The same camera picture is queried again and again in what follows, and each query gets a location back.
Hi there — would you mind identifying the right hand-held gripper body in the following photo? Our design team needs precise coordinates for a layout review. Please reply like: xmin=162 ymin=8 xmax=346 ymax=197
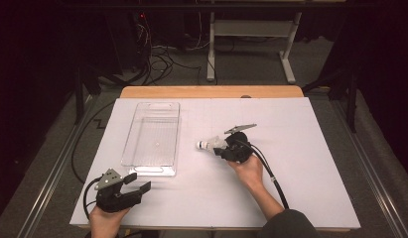
xmin=223 ymin=123 xmax=258 ymax=164

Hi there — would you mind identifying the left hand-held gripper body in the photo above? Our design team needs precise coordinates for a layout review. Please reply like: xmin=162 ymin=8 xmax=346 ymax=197
xmin=94 ymin=168 xmax=143 ymax=214

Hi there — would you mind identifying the white feather shuttlecock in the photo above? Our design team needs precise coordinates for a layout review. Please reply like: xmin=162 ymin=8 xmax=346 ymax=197
xmin=196 ymin=135 xmax=229 ymax=154

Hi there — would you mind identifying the clear plastic bin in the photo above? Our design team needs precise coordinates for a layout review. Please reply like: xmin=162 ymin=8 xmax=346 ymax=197
xmin=120 ymin=101 xmax=182 ymax=178

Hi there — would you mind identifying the person's right hand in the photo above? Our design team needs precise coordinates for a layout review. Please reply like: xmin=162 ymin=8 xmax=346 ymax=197
xmin=227 ymin=155 xmax=265 ymax=193

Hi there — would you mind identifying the person's left hand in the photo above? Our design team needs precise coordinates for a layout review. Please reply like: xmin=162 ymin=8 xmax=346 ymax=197
xmin=88 ymin=205 xmax=131 ymax=238

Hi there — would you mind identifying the white table cover board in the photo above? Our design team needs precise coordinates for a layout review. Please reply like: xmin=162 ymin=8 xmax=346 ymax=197
xmin=69 ymin=97 xmax=361 ymax=231

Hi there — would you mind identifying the black stand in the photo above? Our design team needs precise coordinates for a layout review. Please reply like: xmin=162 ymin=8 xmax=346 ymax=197
xmin=72 ymin=63 xmax=104 ymax=126
xmin=303 ymin=65 xmax=358 ymax=134

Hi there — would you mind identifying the dark equipment cabinet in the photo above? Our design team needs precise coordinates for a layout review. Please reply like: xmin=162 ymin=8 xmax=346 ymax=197
xmin=103 ymin=9 xmax=151 ymax=75

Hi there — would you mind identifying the right hand-held gripper cable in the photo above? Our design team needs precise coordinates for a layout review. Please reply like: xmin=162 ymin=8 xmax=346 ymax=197
xmin=234 ymin=138 xmax=290 ymax=210

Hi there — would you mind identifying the black floor cable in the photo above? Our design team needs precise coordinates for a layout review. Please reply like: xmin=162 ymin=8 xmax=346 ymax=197
xmin=70 ymin=100 xmax=117 ymax=184

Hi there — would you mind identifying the metal floor rail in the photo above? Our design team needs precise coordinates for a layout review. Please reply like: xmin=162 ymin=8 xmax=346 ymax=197
xmin=15 ymin=95 xmax=95 ymax=238
xmin=330 ymin=98 xmax=408 ymax=238

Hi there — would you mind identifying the bundle of floor cables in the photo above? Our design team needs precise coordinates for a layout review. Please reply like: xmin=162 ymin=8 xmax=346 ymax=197
xmin=131 ymin=11 xmax=219 ymax=87

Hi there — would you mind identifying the white metal desk frame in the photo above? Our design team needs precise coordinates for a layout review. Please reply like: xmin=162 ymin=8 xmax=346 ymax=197
xmin=205 ymin=0 xmax=304 ymax=85

